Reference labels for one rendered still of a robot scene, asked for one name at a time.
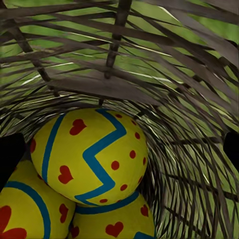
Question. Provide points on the wicker basket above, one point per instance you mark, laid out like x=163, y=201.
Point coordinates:
x=111, y=85

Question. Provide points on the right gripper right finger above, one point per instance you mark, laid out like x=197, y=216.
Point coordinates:
x=231, y=149

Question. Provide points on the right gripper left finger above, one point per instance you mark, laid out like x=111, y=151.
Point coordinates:
x=12, y=148

